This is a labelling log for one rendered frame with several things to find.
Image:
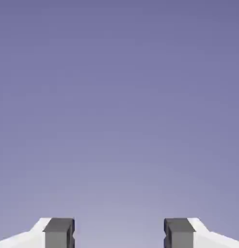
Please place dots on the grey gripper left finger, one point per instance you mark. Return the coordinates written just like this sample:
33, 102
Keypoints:
57, 234

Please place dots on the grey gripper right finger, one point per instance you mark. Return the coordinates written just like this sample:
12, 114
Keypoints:
181, 234

